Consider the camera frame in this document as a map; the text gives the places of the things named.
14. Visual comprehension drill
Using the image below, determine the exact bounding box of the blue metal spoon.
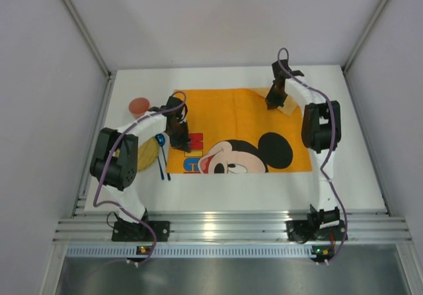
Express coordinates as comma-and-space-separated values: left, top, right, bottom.
155, 134, 171, 181

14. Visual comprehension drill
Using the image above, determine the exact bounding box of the round woven bamboo plate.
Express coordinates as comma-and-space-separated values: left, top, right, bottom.
137, 138, 159, 172

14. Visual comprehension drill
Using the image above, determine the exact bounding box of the pink plastic cup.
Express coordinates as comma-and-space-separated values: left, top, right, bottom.
128, 97, 151, 119

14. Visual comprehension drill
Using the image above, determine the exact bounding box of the blue metal fork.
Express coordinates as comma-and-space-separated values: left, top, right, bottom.
157, 150, 165, 181

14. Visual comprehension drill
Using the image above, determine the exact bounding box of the orange cartoon mouse placemat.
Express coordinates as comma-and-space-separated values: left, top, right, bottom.
167, 88, 312, 174

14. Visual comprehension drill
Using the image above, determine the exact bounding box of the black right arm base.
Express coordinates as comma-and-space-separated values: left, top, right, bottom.
286, 206, 346, 244

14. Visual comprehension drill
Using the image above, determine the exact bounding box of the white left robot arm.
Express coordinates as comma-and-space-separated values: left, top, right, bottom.
89, 91, 191, 224

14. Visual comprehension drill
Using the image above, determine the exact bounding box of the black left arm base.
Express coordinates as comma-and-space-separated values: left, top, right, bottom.
111, 221, 171, 242

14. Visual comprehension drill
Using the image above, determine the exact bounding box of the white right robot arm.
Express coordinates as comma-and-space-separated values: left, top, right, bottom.
266, 60, 341, 230

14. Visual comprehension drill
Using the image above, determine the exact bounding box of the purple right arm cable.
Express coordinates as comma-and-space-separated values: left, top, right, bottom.
276, 47, 348, 265

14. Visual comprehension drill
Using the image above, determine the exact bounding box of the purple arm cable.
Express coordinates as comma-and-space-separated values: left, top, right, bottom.
276, 47, 348, 265
93, 91, 188, 266

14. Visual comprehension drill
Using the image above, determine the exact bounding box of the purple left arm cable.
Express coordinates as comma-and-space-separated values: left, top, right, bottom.
93, 91, 188, 266

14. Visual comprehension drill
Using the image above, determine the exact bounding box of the left aluminium corner post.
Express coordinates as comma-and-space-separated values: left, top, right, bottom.
49, 0, 113, 77

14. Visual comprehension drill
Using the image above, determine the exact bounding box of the aluminium corner post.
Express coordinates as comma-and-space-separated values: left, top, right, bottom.
342, 0, 406, 74
49, 0, 113, 77

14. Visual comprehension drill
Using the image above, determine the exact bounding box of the aluminium table edge rail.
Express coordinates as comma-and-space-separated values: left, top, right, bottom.
53, 211, 412, 244

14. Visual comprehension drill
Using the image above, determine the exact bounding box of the perforated grey cable duct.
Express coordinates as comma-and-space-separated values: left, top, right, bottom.
66, 245, 333, 259

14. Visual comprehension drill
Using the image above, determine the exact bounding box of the right aluminium corner post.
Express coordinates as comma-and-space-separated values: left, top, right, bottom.
342, 0, 406, 74

